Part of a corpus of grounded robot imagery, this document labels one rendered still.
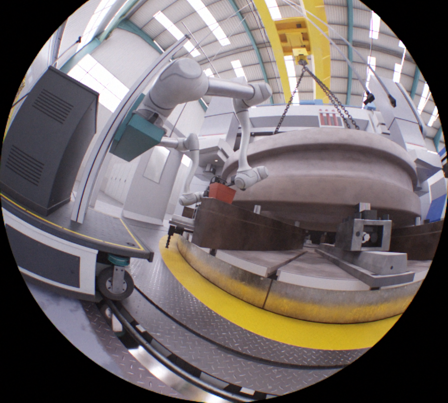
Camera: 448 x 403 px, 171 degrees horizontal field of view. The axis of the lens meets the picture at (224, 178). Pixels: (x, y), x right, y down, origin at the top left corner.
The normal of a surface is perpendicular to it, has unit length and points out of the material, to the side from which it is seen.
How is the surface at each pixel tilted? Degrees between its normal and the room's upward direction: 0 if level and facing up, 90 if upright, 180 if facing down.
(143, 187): 90
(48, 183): 90
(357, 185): 90
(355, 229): 90
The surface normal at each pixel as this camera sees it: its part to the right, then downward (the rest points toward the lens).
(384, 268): -0.43, -0.36
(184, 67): 0.61, -0.03
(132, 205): 0.88, 0.07
